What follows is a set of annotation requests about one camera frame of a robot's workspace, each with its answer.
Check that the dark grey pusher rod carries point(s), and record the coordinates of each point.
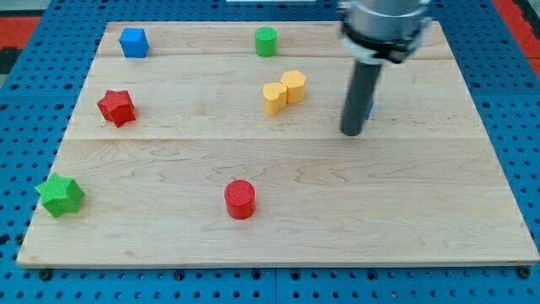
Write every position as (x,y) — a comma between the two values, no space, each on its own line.
(360,92)

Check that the blue triangle block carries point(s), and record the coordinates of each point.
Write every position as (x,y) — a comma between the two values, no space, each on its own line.
(370,107)

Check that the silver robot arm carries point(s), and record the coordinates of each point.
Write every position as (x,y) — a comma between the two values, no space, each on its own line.
(377,31)

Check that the blue cube block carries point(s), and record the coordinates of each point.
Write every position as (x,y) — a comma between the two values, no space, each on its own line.
(134,42)

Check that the yellow hexagon block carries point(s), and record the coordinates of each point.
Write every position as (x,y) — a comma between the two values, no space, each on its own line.
(295,82)

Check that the yellow heart block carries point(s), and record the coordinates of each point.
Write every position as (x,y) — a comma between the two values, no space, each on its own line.
(275,98)

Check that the green cylinder block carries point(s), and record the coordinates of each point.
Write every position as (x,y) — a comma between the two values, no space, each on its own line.
(266,41)

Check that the red cylinder block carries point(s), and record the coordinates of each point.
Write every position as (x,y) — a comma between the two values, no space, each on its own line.
(240,199)

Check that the wooden board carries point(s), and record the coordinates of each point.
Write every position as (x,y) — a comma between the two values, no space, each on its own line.
(419,187)

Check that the red star block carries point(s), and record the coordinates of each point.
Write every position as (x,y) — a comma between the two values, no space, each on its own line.
(117,107)

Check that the green star block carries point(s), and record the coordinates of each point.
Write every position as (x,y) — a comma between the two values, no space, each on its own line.
(60,195)

